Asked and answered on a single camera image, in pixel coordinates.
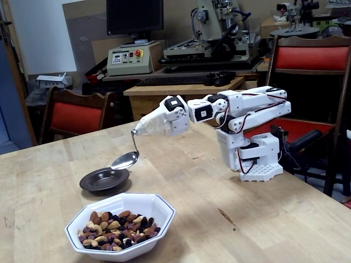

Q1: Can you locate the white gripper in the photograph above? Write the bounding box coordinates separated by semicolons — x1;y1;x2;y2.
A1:
158;95;190;137

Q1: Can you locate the bent metal spoon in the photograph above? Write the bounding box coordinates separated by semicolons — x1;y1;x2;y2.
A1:
111;128;140;170

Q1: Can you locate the white octagonal bowl blue rim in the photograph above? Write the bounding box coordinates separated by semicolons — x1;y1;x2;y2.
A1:
64;192;176;262

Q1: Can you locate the wooden workbench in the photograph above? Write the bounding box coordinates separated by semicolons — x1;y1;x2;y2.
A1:
123;76;260;121

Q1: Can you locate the beige masking tape wrap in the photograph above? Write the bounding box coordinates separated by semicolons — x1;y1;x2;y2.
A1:
133;109;172;137

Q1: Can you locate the black keyboard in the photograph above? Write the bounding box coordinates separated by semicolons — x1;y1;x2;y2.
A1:
136;76;209;87

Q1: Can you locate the black plastic device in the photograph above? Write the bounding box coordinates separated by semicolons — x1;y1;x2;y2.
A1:
204;71;236;85

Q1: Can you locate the black computer mouse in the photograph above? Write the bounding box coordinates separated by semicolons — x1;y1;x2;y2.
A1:
214;77;234;88

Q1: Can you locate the beige control box red button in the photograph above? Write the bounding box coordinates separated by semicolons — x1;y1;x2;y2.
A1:
106;41;162;77

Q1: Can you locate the small wooden chair red cushion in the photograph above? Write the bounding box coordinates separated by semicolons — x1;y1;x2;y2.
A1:
38;86;117;145

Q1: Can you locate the beige milling machine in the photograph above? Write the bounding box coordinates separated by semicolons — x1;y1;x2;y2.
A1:
160;0;264;72

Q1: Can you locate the robot circuit board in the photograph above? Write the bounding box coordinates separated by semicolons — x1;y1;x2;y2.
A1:
270;124;289;143

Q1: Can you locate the dark brown saucer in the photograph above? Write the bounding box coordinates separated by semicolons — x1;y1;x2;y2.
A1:
79;167;130;192

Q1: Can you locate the black computer monitor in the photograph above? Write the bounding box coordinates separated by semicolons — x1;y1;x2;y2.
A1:
106;0;165;44

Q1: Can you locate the brown cardboard box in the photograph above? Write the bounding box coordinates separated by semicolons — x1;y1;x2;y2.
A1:
259;16;291;39

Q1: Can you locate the grey fibreboard panel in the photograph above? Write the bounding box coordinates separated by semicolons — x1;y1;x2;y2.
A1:
62;2;109;75

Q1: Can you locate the white model house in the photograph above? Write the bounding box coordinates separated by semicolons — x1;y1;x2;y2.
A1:
36;72;73;90

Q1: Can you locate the mixed nuts and raisins pile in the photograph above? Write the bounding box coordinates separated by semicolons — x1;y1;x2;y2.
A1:
77;210;161;251

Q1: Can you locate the black cylinder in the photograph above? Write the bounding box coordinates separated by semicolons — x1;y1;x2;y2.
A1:
292;129;323;151

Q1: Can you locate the large wooden chair red cushion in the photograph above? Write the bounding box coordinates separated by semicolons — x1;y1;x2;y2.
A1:
263;35;351;197

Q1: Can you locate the round table scroll saw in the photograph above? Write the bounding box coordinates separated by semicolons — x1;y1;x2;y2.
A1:
270;2;321;38

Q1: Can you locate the blue door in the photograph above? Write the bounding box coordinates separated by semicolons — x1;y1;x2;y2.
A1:
0;41;32;154

